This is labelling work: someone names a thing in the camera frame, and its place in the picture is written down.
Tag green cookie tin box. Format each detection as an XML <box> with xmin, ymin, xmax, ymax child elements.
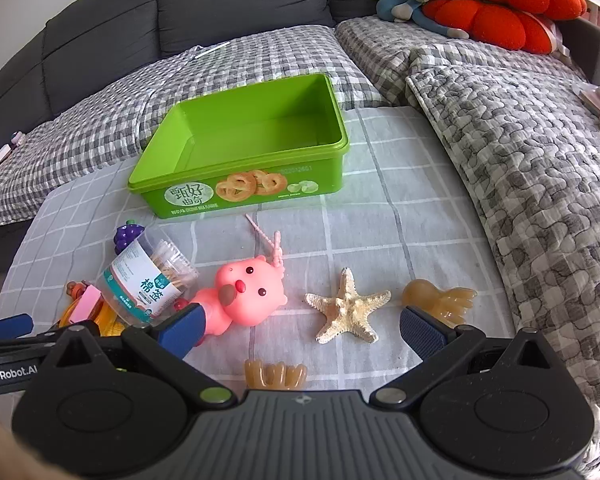
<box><xmin>127</xmin><ymin>73</ymin><xmax>351</xmax><ymax>219</ymax></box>

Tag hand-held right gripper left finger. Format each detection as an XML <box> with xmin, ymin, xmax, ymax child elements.
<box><xmin>42</xmin><ymin>302</ymin><xmax>238</xmax><ymax>408</ymax></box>

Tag orange toy pot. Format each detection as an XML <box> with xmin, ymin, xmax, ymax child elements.
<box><xmin>55</xmin><ymin>297</ymin><xmax>88</xmax><ymax>331</ymax></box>

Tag pink toy block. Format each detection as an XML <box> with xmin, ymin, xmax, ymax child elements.
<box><xmin>71</xmin><ymin>287</ymin><xmax>103</xmax><ymax>322</ymax></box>

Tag pink toy pig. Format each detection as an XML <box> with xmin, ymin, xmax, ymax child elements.
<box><xmin>177</xmin><ymin>255</ymin><xmax>288</xmax><ymax>348</ymax></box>

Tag purple toy grapes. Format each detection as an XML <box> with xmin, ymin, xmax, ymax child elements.
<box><xmin>113</xmin><ymin>219</ymin><xmax>145</xmax><ymax>256</ymax></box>

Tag beige starfish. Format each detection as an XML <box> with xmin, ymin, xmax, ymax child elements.
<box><xmin>304</xmin><ymin>267</ymin><xmax>392</xmax><ymax>345</ymax></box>

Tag grey patterned quilt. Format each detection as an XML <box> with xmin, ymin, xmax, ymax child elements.
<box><xmin>405</xmin><ymin>62</ymin><xmax>600</xmax><ymax>441</ymax></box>

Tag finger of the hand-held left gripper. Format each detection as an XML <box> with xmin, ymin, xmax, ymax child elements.
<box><xmin>0</xmin><ymin>314</ymin><xmax>34</xmax><ymax>342</ymax></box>

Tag grey checked blanket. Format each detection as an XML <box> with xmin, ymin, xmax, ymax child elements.
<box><xmin>0</xmin><ymin>25</ymin><xmax>381</xmax><ymax>231</ymax></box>
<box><xmin>334</xmin><ymin>16</ymin><xmax>588</xmax><ymax>108</ymax></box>

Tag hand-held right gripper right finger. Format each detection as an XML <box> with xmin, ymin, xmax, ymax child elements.
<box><xmin>370</xmin><ymin>306</ymin><xmax>563</xmax><ymax>408</ymax></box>

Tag dark grey sofa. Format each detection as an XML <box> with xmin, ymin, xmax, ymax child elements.
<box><xmin>0</xmin><ymin>0</ymin><xmax>600</xmax><ymax>281</ymax></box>

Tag clear cotton swab jar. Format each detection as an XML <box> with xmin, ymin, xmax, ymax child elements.
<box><xmin>102</xmin><ymin>232</ymin><xmax>200</xmax><ymax>329</ymax></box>

